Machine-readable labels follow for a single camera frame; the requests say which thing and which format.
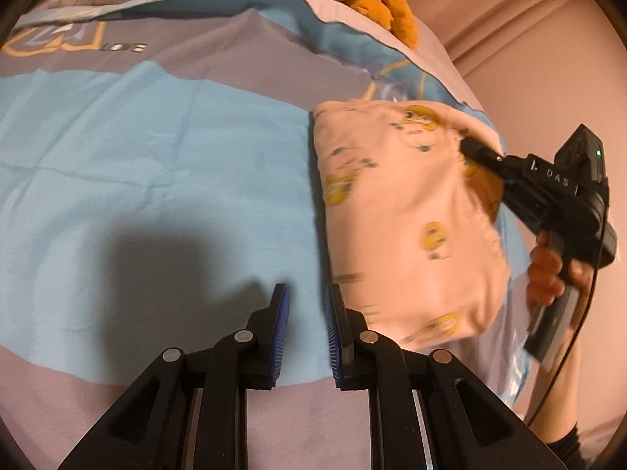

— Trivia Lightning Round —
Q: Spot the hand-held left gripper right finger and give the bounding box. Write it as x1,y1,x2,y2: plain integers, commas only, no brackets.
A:
326,282,571,470

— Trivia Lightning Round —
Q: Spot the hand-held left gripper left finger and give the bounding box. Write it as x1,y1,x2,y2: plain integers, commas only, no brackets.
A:
58,282,291,470

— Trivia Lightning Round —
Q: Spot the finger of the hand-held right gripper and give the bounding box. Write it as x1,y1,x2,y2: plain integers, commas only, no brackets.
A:
458,137,507,174

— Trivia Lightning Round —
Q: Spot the pink cartoon print shirt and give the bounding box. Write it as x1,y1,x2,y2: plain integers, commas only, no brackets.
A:
311,99,513,353

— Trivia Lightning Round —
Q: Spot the person's right forearm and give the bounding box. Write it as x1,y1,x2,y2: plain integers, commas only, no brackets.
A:
526,284,596,470

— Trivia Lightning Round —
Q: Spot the person's right hand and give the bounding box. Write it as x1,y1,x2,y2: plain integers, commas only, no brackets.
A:
526,230,597,309

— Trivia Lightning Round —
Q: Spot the mauve bed sheet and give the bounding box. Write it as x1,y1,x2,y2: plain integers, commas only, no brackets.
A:
0,0,495,123

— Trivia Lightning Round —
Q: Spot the blue grey striped blanket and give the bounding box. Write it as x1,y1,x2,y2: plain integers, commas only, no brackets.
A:
0,0,537,470

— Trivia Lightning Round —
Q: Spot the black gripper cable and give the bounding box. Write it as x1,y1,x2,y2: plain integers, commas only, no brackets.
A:
524,232,604,424

